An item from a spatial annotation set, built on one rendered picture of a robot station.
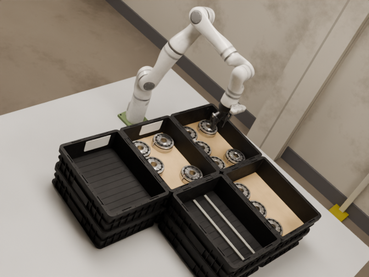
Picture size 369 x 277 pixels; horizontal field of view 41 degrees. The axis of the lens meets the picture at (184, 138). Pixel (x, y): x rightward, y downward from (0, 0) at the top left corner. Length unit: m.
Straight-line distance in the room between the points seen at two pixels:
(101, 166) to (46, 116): 0.49
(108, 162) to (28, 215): 0.40
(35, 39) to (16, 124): 1.91
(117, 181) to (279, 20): 2.10
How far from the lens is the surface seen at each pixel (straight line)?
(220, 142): 2.56
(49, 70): 4.02
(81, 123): 2.55
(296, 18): 3.75
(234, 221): 2.23
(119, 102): 2.75
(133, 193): 2.13
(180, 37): 2.32
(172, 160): 2.33
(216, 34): 2.19
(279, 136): 3.88
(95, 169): 2.18
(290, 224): 2.37
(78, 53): 4.27
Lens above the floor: 2.40
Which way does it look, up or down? 39 degrees down
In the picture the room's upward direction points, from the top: 25 degrees clockwise
